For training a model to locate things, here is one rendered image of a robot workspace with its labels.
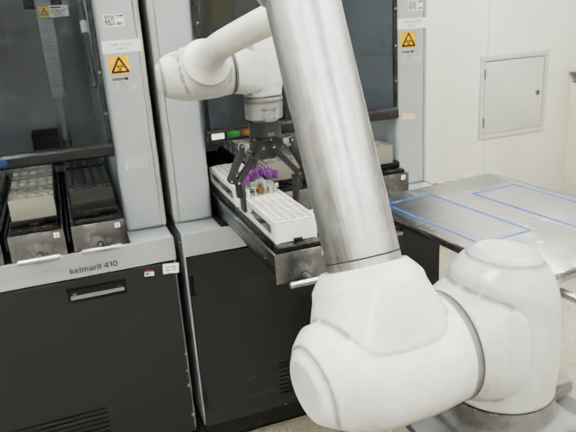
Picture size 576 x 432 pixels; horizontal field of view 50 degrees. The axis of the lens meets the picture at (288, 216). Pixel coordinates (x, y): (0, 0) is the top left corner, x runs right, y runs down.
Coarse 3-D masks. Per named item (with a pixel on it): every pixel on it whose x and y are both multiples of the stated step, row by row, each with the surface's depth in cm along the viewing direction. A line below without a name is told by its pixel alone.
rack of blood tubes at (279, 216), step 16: (256, 192) 159; (272, 192) 158; (240, 208) 161; (256, 208) 146; (272, 208) 147; (288, 208) 144; (304, 208) 144; (256, 224) 149; (272, 224) 137; (288, 224) 136; (304, 224) 137; (288, 240) 137
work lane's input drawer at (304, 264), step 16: (224, 208) 171; (240, 224) 157; (256, 240) 145; (304, 240) 138; (272, 256) 135; (288, 256) 134; (304, 256) 136; (320, 256) 137; (272, 272) 137; (288, 272) 135; (304, 272) 137; (320, 272) 138
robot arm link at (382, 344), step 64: (256, 0) 85; (320, 0) 79; (320, 64) 78; (320, 128) 79; (320, 192) 79; (384, 192) 80; (384, 256) 78; (320, 320) 78; (384, 320) 74; (448, 320) 79; (320, 384) 73; (384, 384) 73; (448, 384) 76
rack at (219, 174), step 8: (216, 168) 188; (224, 168) 187; (240, 168) 185; (216, 176) 182; (224, 176) 178; (216, 184) 184; (224, 184) 183; (232, 184) 168; (224, 192) 176; (232, 192) 166; (232, 200) 168
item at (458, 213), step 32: (416, 192) 166; (448, 192) 164; (480, 192) 162; (512, 192) 160; (544, 192) 159; (416, 224) 142; (448, 224) 141; (480, 224) 140; (512, 224) 138; (544, 224) 137; (544, 256) 120
